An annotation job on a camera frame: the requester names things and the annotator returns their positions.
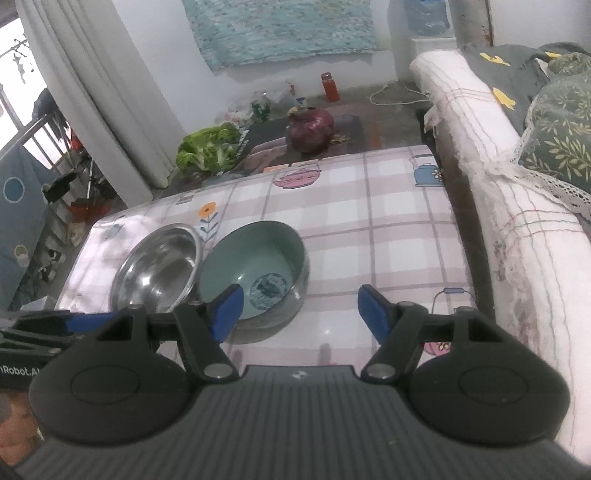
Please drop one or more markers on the metal balcony railing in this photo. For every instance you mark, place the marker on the metal balcony railing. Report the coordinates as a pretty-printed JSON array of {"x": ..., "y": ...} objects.
[{"x": 32, "y": 129}]

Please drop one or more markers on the black and white shoes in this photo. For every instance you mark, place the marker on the black and white shoes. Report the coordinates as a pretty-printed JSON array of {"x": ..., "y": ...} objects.
[{"x": 48, "y": 267}]

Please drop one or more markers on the green ceramic bowl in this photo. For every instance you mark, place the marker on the green ceramic bowl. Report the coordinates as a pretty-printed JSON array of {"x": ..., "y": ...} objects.
[{"x": 258, "y": 258}]

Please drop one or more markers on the grey storage box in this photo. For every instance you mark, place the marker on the grey storage box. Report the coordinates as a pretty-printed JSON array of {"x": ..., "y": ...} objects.
[{"x": 44, "y": 305}]

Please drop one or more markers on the blue water jug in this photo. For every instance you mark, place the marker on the blue water jug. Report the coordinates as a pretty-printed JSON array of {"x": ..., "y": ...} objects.
[{"x": 427, "y": 16}]

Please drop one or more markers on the red bottle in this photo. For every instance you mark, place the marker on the red bottle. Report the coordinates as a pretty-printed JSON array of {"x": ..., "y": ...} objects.
[{"x": 330, "y": 87}]

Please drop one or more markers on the grey blanket yellow patches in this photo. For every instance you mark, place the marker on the grey blanket yellow patches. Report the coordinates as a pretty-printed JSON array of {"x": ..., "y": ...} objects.
[{"x": 517, "y": 78}]

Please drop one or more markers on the hanging drying rack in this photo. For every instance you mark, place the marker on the hanging drying rack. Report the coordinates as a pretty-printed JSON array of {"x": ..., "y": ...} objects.
[{"x": 18, "y": 60}]

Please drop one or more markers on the blue cloth with circles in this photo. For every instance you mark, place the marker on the blue cloth with circles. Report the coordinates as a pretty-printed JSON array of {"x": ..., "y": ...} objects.
[{"x": 18, "y": 207}]

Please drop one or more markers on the teal patterned wall cloth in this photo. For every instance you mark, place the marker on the teal patterned wall cloth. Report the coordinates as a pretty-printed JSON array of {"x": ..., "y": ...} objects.
[{"x": 277, "y": 27}]

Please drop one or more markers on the grey window curtain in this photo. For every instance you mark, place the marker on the grey window curtain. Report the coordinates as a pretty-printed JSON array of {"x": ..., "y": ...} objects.
[{"x": 92, "y": 69}]

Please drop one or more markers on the small steel bowl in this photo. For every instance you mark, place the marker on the small steel bowl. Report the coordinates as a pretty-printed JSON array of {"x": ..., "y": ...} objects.
[{"x": 157, "y": 272}]

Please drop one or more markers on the white plastic bag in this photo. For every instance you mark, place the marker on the white plastic bag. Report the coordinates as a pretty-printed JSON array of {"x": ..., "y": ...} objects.
[{"x": 238, "y": 115}]

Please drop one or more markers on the red hanging garment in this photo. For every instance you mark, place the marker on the red hanging garment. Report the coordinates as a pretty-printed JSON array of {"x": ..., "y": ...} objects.
[{"x": 75, "y": 141}]

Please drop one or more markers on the black hanging object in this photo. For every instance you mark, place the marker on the black hanging object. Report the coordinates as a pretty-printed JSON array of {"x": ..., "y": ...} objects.
[{"x": 60, "y": 187}]

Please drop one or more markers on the dark low table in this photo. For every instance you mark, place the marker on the dark low table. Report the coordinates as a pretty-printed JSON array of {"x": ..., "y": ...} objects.
[{"x": 351, "y": 129}]

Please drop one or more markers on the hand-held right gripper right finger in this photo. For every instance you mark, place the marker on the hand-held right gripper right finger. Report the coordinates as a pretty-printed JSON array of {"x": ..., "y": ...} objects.
[{"x": 373, "y": 314}]

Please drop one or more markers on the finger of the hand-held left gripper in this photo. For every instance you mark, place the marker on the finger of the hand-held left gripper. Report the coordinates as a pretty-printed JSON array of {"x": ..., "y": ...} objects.
[
  {"x": 87, "y": 322},
  {"x": 32, "y": 344}
]

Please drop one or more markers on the red plastic object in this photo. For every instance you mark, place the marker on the red plastic object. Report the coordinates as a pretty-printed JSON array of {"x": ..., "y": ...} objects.
[{"x": 87, "y": 208}]

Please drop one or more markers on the green leaf-print pillow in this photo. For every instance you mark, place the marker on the green leaf-print pillow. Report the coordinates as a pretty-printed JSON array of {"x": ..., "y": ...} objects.
[
  {"x": 572, "y": 64},
  {"x": 563, "y": 134}
]

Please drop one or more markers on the green lettuce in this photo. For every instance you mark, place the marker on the green lettuce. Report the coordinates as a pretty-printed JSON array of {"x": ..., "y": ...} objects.
[{"x": 207, "y": 150}]

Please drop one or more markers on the dark hanging garment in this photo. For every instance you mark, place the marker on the dark hanging garment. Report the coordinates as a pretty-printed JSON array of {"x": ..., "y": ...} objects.
[{"x": 48, "y": 110}]

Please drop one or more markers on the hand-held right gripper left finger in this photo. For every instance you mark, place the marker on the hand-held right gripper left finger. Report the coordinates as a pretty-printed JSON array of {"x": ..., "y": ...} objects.
[{"x": 228, "y": 314}]

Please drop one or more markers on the pink food package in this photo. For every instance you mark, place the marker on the pink food package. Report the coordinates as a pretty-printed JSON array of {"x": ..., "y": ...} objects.
[{"x": 265, "y": 157}]

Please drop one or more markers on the folded metal cart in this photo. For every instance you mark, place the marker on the folded metal cart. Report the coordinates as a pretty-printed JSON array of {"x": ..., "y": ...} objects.
[{"x": 94, "y": 180}]

